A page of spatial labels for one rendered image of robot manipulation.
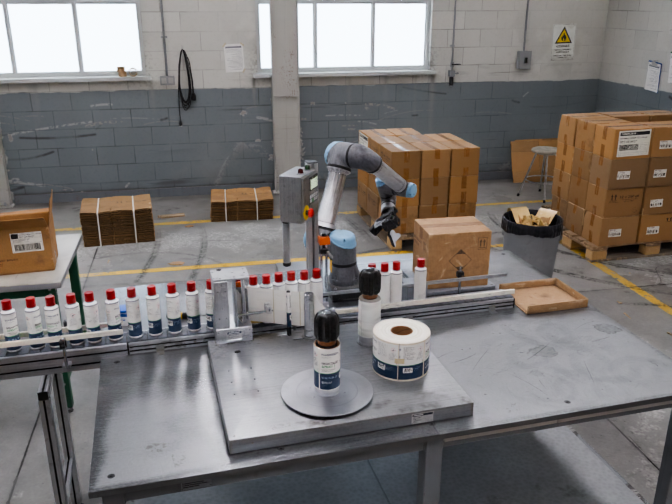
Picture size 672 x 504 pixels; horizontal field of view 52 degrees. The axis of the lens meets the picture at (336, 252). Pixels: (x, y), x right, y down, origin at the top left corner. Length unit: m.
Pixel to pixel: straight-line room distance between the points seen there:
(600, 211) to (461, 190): 1.18
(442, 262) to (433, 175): 3.02
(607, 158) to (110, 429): 4.75
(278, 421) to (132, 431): 0.47
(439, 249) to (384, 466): 0.99
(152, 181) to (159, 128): 0.61
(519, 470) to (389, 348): 1.06
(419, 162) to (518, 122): 3.03
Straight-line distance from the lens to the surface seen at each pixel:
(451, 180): 6.26
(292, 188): 2.70
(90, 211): 6.67
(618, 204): 6.26
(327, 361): 2.25
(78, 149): 8.15
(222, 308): 2.65
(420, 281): 2.97
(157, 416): 2.41
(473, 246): 3.25
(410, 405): 2.31
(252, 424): 2.22
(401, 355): 2.39
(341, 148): 3.22
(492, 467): 3.20
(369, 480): 3.06
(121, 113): 8.03
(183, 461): 2.19
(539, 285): 3.43
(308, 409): 2.26
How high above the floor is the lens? 2.11
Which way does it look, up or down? 20 degrees down
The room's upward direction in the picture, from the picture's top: straight up
